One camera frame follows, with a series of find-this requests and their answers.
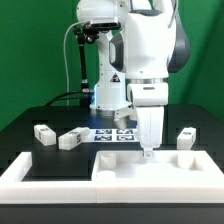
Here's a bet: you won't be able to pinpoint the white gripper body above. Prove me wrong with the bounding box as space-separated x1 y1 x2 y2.
127 83 168 150

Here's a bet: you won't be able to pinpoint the white desk tabletop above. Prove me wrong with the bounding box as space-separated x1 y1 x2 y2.
91 150 224 186

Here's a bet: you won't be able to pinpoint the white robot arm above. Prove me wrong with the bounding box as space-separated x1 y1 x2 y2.
76 0 190 158

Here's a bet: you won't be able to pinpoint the marker tag sheet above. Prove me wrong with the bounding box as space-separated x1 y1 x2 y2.
83 129 138 142

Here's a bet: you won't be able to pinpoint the white U-shaped fence frame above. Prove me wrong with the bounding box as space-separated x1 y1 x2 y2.
0 152 224 204

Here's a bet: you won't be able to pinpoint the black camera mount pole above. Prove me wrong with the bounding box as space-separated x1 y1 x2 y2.
73 26 94 107

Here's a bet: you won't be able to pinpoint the black cables on table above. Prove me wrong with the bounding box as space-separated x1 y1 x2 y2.
44 90 84 107

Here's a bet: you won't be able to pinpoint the black camera on mount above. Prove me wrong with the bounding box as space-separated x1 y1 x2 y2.
83 22 121 35

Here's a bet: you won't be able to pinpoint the white camera cable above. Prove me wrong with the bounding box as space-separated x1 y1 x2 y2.
63 20 91 93

